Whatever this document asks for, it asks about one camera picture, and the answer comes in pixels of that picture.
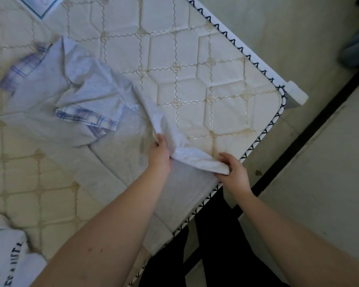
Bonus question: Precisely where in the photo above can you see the grey shirt with plaid cuffs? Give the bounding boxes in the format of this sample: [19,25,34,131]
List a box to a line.
[0,36,231,247]

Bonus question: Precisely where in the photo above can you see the person's black trousers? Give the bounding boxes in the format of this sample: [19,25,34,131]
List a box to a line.
[138,186,289,287]

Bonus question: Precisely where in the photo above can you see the white label with blue border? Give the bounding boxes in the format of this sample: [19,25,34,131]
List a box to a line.
[13,0,67,20]

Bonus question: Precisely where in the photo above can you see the white bed frame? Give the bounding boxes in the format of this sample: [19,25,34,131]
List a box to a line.
[184,0,309,110]

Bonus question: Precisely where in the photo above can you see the person's left hand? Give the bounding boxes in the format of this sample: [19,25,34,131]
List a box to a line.
[147,133,173,177]

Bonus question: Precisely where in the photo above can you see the person's right forearm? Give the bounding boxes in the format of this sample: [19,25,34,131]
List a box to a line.
[232,190,359,287]

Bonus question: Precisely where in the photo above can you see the white garment with dark print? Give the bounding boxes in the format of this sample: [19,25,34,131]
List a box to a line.
[0,213,47,287]

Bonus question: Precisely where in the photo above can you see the cream quilted mattress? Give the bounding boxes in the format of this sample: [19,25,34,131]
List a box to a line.
[0,0,288,287]

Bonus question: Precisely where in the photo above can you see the person's left forearm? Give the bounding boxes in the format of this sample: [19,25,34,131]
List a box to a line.
[31,170,173,287]

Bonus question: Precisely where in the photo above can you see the blue-grey object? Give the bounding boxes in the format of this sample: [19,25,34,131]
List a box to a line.
[339,26,359,68]

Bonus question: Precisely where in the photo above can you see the person's right hand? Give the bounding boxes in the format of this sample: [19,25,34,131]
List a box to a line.
[213,152,254,197]

